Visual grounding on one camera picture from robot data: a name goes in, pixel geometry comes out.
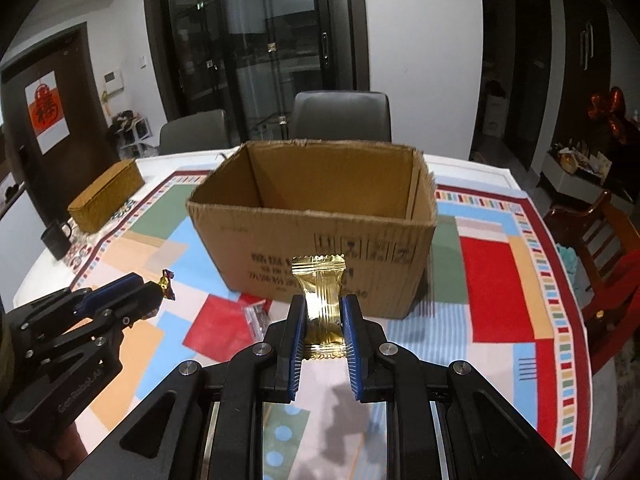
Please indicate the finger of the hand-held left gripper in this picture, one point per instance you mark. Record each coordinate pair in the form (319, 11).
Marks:
(135, 305)
(112, 291)

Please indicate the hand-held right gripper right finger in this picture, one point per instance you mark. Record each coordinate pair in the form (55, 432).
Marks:
(352, 350)

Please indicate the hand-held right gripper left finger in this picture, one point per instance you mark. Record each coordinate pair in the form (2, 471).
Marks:
(296, 350)

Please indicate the purple-gold candy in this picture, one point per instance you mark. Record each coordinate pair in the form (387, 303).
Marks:
(167, 284)

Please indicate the gold snack packet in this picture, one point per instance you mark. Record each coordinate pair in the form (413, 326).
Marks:
(320, 290)

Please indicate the brown cardboard box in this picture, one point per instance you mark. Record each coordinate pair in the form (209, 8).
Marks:
(240, 240)

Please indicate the person's left hand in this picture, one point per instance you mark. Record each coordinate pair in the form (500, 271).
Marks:
(70, 440)

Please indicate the small clear wrapped snack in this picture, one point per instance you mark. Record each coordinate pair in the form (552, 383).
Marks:
(257, 319)

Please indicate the black mug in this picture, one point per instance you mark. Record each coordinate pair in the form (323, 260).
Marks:
(56, 241)

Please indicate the woven wicker basket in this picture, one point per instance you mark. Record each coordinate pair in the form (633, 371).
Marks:
(102, 197)

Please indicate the colourful patterned tablecloth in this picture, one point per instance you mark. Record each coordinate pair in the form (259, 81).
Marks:
(490, 285)

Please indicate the white shoe rack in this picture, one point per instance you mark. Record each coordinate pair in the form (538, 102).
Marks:
(131, 132)

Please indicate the narrow grey chair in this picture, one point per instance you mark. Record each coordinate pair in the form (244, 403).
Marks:
(192, 132)

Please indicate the dark brown door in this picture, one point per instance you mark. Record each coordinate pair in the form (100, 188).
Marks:
(85, 110)

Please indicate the red door poster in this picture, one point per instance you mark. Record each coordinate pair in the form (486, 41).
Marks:
(47, 112)

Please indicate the teal cloth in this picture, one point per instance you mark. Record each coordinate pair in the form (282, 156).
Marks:
(569, 266)

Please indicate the wide grey chair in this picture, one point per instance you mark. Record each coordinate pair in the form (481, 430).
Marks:
(340, 116)

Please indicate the brown wooden chair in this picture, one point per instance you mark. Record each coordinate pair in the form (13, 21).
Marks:
(600, 240)

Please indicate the red cloth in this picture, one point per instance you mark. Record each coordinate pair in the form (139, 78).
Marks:
(617, 285)

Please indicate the black glass sliding door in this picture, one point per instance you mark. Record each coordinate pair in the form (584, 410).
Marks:
(260, 45)

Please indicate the white side cabinet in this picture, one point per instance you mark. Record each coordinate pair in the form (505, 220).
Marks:
(580, 172)

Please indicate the red foil balloon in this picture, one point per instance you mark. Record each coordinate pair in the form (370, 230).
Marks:
(607, 110)

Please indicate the dark wardrobe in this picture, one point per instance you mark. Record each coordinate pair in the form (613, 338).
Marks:
(585, 35)

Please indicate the white wall intercom panel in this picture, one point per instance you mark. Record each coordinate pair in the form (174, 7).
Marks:
(114, 81)

